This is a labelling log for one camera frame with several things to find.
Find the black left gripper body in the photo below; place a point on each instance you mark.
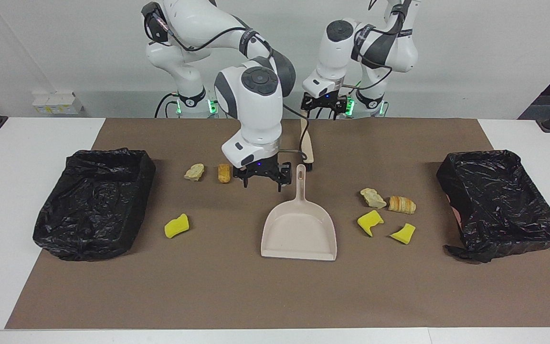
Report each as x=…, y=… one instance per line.
x=325, y=100

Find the white wall socket box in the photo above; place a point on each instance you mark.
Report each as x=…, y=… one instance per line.
x=58, y=104

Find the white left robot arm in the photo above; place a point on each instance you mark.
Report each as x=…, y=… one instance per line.
x=337, y=52

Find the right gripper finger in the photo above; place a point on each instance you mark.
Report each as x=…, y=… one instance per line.
x=246, y=182
x=284, y=177

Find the black bag lined bin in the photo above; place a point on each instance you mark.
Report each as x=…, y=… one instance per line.
x=499, y=200
x=93, y=205

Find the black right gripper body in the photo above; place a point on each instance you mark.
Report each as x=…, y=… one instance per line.
x=263, y=169

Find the yellow sponge piece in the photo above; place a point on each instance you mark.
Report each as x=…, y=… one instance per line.
x=176, y=226
x=368, y=221
x=404, y=234

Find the pale pastry chunk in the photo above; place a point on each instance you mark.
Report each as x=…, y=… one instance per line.
x=194, y=172
x=373, y=198

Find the beige hand brush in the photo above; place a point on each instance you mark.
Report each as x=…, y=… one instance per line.
x=307, y=143

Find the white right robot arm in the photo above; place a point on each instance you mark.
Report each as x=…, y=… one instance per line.
x=256, y=105

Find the beige plastic dustpan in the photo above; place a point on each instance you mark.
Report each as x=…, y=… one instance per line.
x=299, y=234

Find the striped orange croissant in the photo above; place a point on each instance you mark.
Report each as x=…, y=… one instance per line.
x=402, y=205

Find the brown table mat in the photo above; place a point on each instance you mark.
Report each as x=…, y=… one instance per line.
x=256, y=296

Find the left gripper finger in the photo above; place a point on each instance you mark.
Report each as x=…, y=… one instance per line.
x=306, y=112
x=336, y=113

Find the brown bread roll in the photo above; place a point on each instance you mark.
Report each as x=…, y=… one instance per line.
x=224, y=173

